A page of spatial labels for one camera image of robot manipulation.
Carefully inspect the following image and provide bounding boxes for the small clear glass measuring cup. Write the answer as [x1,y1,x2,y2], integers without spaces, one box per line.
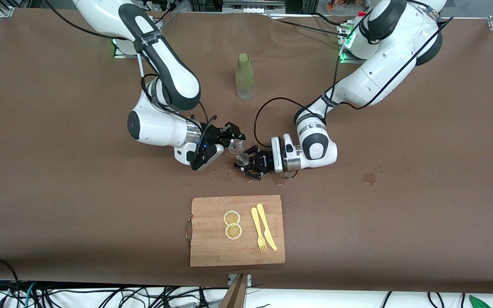
[228,138,246,155]

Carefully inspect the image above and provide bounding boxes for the yellow plastic fork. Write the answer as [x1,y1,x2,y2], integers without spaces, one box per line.
[251,207,267,253]

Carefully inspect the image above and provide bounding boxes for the yellow plastic knife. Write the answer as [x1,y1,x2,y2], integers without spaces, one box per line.
[256,203,278,251]

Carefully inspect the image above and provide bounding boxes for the glass bottle with green sleeve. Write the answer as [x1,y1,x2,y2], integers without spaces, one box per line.
[235,53,255,101]

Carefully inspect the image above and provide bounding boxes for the wooden cutting board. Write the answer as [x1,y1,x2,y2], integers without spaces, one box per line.
[185,195,286,268]

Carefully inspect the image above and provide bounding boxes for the grey power strip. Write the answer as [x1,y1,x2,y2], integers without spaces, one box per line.
[223,0,285,13]

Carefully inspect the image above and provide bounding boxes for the orange artificial flowers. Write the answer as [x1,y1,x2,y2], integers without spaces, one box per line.
[326,0,369,12]

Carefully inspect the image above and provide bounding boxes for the brown paper table cover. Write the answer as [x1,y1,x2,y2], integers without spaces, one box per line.
[0,8,493,295]

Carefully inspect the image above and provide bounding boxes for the green plastic leaf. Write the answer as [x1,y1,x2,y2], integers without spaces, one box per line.
[469,295,493,308]

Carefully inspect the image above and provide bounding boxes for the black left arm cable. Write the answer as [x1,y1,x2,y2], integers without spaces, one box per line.
[254,0,454,148]

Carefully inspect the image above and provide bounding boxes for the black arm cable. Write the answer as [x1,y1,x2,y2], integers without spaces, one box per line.
[43,0,218,148]
[254,0,454,148]

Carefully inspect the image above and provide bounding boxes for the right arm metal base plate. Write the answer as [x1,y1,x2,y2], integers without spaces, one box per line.
[114,41,144,59]

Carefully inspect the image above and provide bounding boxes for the wooden camera post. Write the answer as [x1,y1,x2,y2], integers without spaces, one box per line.
[219,274,249,308]

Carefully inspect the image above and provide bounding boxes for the black cable on table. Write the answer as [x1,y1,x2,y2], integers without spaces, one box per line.
[268,12,354,39]

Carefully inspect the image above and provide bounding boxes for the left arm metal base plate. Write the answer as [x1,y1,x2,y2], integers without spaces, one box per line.
[340,21,360,65]

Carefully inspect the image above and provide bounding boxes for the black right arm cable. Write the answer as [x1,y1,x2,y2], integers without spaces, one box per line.
[43,0,218,148]

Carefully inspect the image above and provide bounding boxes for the teal floor cable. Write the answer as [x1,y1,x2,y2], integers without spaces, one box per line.
[13,282,37,308]

